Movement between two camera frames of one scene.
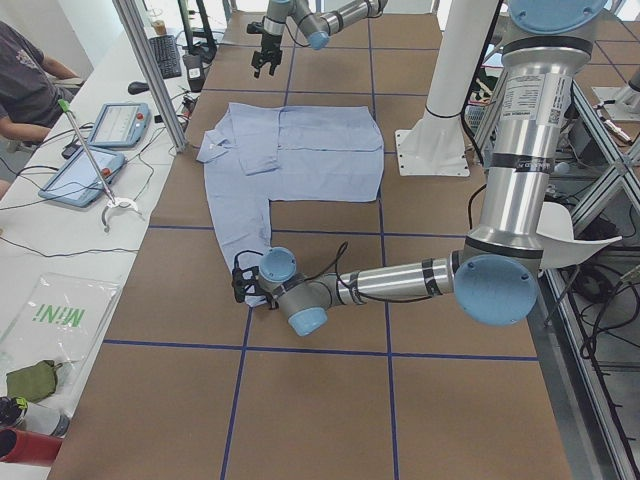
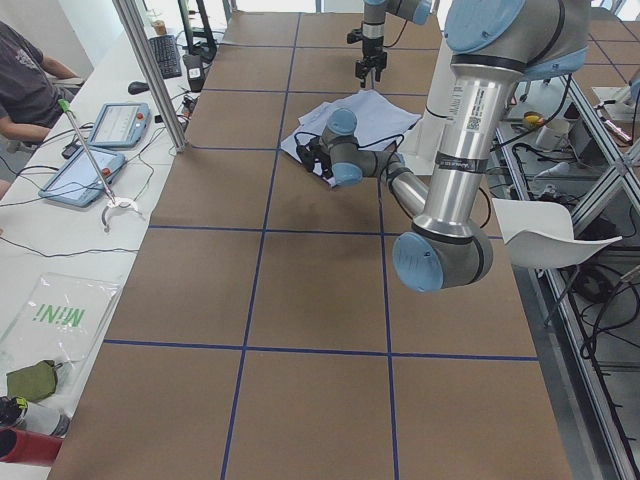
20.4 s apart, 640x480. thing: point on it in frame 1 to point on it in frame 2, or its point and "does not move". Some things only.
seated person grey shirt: [33, 90] does not move
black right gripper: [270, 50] to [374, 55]
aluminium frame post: [136, 32] does not move
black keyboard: [167, 53] does not move
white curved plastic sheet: [559, 246] does not move
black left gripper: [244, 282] to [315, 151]
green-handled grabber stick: [124, 203] does not move
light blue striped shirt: [267, 153] to [381, 123]
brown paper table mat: [190, 383] does not move
